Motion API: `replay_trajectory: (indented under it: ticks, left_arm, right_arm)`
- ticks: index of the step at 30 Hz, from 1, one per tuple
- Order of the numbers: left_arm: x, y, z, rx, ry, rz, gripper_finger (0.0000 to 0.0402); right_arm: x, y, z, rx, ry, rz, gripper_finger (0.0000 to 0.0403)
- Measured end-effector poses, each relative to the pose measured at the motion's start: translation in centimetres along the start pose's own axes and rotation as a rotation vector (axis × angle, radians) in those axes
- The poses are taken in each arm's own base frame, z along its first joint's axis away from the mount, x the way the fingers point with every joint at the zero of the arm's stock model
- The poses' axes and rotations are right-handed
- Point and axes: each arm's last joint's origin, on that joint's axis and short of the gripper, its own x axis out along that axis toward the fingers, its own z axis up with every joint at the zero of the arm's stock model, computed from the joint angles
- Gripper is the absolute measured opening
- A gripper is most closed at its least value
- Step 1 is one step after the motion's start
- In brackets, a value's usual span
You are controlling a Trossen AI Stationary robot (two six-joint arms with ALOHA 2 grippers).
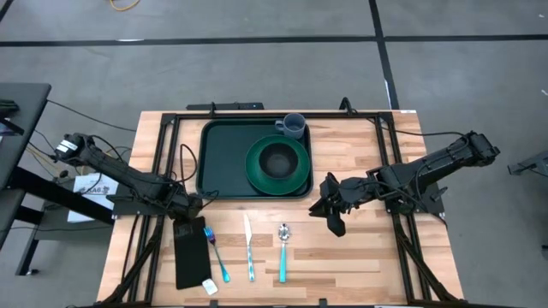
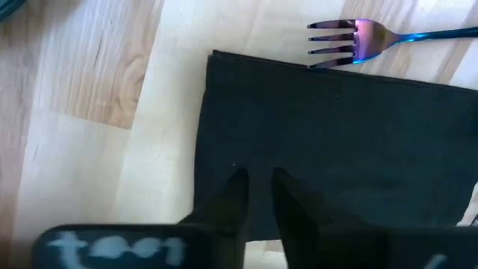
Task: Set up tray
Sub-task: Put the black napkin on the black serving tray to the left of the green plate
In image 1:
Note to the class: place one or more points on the black desk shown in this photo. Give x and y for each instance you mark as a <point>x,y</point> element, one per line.
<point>21,128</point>

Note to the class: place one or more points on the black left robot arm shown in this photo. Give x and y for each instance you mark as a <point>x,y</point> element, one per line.
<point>120,173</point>

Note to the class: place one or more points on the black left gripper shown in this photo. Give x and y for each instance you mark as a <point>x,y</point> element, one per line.
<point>186,205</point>

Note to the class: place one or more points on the white paper sheet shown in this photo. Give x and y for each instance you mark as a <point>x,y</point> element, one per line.
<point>85,201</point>

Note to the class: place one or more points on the black aluminium rail frame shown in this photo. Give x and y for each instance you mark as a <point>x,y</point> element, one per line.
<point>257,115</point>

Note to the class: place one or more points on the black camera bar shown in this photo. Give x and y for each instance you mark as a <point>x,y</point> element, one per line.
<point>227,106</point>

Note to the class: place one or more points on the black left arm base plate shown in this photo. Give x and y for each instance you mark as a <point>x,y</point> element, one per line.
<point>137,209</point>

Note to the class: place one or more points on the green round plate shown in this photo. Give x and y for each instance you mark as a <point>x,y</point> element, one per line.
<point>278,187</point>

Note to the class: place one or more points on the blue-grey mug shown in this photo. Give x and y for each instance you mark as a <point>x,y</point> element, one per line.
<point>295,128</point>

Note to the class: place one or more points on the grey metal stand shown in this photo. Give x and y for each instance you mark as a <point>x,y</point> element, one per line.
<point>533,164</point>

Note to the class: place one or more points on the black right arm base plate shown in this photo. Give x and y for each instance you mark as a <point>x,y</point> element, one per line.
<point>430,206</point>

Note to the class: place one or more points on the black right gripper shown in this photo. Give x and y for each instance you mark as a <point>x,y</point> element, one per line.
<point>347,194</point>

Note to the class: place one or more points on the black cloth napkin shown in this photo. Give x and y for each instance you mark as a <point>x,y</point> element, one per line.
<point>192,256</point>

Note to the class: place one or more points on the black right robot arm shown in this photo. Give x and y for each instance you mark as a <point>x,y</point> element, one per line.
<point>449,156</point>

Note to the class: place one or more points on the black round bowl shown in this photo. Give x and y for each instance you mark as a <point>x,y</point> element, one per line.
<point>278,161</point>

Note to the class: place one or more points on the black desk device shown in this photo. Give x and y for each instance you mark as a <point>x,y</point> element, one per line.
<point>8,106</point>

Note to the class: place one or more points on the dark green plastic tray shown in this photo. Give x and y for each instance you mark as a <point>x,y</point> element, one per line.
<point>222,162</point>

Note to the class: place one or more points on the white napkin tag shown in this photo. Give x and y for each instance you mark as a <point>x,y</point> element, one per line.
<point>210,286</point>

